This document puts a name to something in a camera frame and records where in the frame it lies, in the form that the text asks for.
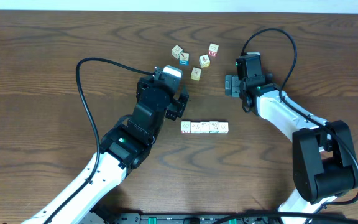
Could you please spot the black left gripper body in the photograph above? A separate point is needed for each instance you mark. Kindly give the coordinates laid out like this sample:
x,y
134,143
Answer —
x,y
178,103

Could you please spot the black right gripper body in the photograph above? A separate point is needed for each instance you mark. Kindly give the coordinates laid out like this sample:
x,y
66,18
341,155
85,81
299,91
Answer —
x,y
232,81

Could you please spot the wooden block red letter side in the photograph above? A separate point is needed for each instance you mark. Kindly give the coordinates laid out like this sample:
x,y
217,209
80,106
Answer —
x,y
186,127

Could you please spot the wooden block with turtle drawing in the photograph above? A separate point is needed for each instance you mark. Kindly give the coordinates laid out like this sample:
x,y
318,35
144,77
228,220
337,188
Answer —
x,y
195,127

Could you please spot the wooden block red A side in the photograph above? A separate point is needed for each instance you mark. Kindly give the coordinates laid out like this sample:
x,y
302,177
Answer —
x,y
204,127

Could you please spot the wooden block yellow S side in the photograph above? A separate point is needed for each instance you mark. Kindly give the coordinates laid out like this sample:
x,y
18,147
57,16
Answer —
x,y
223,127

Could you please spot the wooden block airplane green N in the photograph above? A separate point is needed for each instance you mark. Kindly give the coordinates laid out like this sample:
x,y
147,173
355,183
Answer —
x,y
213,126

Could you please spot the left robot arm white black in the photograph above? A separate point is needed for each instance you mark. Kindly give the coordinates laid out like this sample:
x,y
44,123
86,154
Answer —
x,y
120,150

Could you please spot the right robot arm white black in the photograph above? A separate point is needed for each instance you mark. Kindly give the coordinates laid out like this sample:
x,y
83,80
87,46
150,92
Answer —
x,y
324,160

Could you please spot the wooden block yellow border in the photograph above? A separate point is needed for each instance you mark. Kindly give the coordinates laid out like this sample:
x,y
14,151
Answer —
x,y
196,73

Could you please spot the wooden block blue side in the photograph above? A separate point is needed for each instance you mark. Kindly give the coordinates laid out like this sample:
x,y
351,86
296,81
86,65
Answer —
x,y
184,58

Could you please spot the wooden block plain top left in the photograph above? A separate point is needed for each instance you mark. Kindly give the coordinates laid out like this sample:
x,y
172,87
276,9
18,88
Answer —
x,y
176,51

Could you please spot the wooden block red M side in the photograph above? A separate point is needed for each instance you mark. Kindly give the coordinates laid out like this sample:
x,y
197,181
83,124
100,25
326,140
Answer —
x,y
213,49

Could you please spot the wooden block brown drawing yellow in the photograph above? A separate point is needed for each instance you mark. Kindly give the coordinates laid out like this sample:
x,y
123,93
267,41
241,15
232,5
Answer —
x,y
204,61

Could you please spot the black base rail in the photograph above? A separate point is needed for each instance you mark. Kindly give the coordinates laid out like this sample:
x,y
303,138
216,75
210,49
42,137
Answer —
x,y
135,218

